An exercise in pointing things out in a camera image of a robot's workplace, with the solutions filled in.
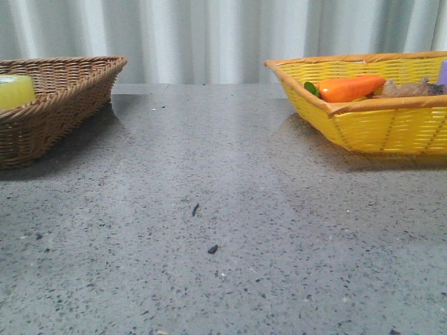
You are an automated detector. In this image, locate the yellow-green tape roll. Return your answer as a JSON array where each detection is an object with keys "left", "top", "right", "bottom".
[{"left": 0, "top": 75, "right": 36, "bottom": 110}]

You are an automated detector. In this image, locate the orange toy carrot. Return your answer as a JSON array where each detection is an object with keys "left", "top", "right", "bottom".
[{"left": 304, "top": 75, "right": 386, "bottom": 103}]

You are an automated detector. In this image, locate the white pleated curtain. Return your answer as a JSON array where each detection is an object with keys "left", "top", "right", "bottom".
[{"left": 1, "top": 1, "right": 446, "bottom": 84}]

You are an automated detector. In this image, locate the brown wicker basket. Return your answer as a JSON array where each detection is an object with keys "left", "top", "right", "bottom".
[{"left": 1, "top": 56, "right": 127, "bottom": 170}]

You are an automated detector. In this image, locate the brown lumpy toy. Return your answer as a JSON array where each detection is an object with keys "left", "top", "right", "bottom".
[{"left": 373, "top": 77, "right": 446, "bottom": 98}]

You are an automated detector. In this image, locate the yellow woven basket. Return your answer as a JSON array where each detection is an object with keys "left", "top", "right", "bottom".
[{"left": 265, "top": 51, "right": 446, "bottom": 155}]

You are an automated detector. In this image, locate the purple cylindrical object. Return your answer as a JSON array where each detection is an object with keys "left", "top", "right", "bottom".
[{"left": 437, "top": 60, "right": 447, "bottom": 85}]

